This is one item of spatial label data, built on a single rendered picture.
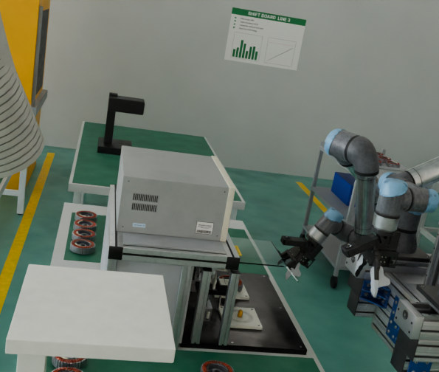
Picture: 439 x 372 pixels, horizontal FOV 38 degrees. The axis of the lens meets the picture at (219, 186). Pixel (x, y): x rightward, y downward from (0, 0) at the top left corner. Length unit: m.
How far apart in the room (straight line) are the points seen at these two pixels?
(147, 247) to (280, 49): 5.83
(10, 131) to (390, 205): 1.15
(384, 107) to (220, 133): 2.10
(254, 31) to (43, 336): 6.52
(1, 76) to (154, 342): 0.64
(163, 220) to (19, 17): 3.70
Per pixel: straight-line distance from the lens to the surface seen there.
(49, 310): 1.50
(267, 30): 7.70
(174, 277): 2.17
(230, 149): 7.84
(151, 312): 1.53
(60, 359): 2.11
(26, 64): 5.71
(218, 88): 7.66
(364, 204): 2.59
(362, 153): 2.51
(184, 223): 2.23
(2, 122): 1.23
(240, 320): 2.49
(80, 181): 3.97
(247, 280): 2.87
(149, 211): 2.21
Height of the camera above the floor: 1.92
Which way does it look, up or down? 16 degrees down
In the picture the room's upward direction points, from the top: 10 degrees clockwise
